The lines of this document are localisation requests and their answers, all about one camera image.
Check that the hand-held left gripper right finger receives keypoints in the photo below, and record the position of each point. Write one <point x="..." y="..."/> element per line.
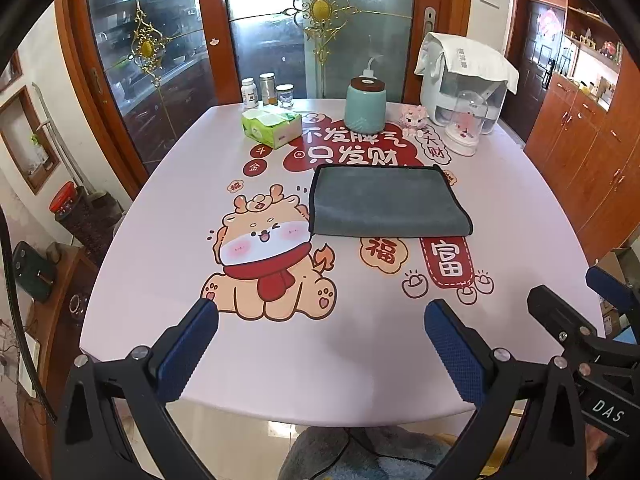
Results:
<point x="455" y="355"/>

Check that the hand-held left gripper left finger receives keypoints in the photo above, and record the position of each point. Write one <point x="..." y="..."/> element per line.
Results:
<point x="187" y="352"/>

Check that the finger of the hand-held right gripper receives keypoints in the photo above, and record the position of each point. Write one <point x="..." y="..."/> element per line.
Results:
<point x="612" y="292"/>
<point x="557" y="317"/>

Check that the grey towel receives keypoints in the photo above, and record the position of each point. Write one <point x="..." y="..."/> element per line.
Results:
<point x="385" y="202"/>

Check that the cardboard box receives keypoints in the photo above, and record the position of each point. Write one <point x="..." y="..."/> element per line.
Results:
<point x="617" y="265"/>

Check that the pink printed table cover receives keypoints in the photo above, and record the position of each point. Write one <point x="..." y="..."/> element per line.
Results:
<point x="165" y="240"/>

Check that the blue grey rug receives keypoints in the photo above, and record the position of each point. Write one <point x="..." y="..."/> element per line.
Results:
<point x="370" y="455"/>

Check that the wooden cabinet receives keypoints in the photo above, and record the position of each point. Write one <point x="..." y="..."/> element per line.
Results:
<point x="590" y="150"/>

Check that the red lidded jar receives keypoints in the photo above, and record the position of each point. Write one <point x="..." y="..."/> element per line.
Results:
<point x="62" y="197"/>

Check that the glass dome with pink figure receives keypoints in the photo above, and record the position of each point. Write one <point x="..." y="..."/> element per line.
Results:
<point x="466" y="125"/>

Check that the pink plush toy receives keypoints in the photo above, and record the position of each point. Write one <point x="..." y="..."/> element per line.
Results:
<point x="412" y="119"/>

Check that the green tissue pack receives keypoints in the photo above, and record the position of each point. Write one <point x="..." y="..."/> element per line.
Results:
<point x="272" y="127"/>

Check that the white water dispenser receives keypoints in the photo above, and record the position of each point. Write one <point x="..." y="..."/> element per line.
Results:
<point x="450" y="95"/>

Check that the dark wooden door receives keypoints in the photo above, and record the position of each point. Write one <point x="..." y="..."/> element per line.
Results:
<point x="532" y="50"/>

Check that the teal ribbed jar brown lid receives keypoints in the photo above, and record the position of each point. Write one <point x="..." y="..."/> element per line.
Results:
<point x="366" y="107"/>

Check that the white pill bottle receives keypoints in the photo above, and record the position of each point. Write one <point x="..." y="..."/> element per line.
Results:
<point x="249" y="95"/>

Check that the small clear glass jar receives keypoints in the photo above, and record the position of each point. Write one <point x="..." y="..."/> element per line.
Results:
<point x="284" y="97"/>

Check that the glass jar with yellow contents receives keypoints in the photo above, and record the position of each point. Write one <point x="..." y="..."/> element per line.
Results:
<point x="267" y="91"/>

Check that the white cloth cover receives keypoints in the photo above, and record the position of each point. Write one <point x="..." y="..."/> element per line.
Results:
<point x="470" y="57"/>

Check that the glass door with gold ornament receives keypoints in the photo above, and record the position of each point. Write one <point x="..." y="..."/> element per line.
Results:
<point x="150" y="60"/>
<point x="320" y="20"/>

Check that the wooden wall frame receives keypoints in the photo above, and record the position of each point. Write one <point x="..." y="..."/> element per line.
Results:
<point x="30" y="140"/>

